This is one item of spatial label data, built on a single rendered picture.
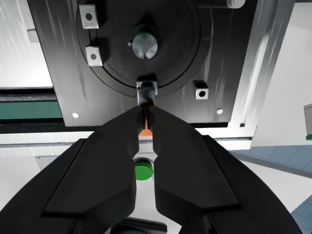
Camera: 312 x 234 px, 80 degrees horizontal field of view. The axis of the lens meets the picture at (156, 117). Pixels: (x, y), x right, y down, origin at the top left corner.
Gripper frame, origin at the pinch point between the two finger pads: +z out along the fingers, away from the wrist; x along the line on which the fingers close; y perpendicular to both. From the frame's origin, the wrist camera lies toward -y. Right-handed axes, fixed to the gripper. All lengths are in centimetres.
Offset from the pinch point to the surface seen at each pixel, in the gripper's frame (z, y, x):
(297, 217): 108, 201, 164
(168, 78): 9.7, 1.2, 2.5
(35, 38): 11.9, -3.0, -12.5
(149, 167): 11.4, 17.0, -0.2
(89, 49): 8.0, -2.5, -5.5
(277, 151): 108, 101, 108
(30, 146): 12.7, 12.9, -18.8
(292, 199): 23, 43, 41
